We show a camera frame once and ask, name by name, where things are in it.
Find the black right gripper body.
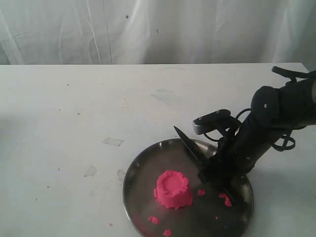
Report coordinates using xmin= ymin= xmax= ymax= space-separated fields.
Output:
xmin=216 ymin=116 xmax=284 ymax=176

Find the black serrated knife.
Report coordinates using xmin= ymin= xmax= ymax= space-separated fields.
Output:
xmin=174 ymin=126 xmax=230 ymax=193

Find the pink dough lump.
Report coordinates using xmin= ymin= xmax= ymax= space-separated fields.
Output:
xmin=154 ymin=170 xmax=193 ymax=209

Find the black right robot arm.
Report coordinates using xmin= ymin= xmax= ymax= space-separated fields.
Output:
xmin=194 ymin=77 xmax=316 ymax=187

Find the pink crumb near knife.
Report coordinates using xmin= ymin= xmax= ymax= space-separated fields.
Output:
xmin=218 ymin=193 xmax=233 ymax=207

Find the small pink crumb centre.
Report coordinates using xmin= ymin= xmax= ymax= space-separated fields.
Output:
xmin=197 ymin=189 xmax=206 ymax=196

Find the round steel plate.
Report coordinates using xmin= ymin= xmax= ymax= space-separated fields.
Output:
xmin=123 ymin=138 xmax=254 ymax=237

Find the pink crumb front left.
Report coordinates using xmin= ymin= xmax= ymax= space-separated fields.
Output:
xmin=148 ymin=216 xmax=160 ymax=225

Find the clear tape piece upper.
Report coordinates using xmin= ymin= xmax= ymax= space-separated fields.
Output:
xmin=103 ymin=137 xmax=124 ymax=147

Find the clear tape piece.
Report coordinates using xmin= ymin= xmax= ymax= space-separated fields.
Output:
xmin=83 ymin=165 xmax=97 ymax=178
xmin=103 ymin=137 xmax=124 ymax=147

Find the clear tape piece lower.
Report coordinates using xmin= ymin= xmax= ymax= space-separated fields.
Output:
xmin=83 ymin=165 xmax=97 ymax=178

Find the white backdrop curtain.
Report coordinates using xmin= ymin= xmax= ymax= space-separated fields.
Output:
xmin=0 ymin=0 xmax=316 ymax=70

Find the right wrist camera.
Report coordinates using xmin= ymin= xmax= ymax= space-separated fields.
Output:
xmin=193 ymin=109 xmax=241 ymax=142

